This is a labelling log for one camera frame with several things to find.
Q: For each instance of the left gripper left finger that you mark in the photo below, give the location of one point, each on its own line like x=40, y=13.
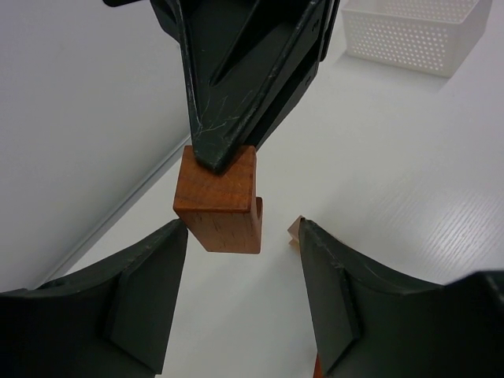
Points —
x=110, y=319

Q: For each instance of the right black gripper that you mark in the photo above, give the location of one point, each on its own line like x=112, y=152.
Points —
x=311, y=51

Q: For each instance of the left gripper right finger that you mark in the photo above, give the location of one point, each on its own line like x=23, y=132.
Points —
x=372, y=321

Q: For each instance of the long light wood block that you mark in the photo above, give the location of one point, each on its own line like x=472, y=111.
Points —
x=293, y=232

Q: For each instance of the white perforated box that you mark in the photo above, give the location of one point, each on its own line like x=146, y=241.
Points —
x=433, y=37

